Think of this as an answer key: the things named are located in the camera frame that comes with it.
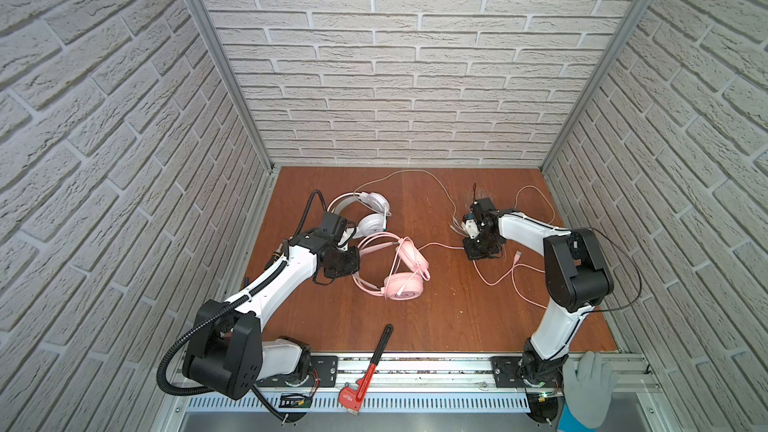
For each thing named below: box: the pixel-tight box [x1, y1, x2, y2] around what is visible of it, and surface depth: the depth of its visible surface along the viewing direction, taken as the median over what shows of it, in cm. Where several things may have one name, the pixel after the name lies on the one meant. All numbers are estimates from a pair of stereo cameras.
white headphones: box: [327, 192, 391, 239], surface depth 100 cm
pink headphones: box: [352, 231, 429, 301], surface depth 76 cm
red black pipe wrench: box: [338, 324, 393, 415], surface depth 72 cm
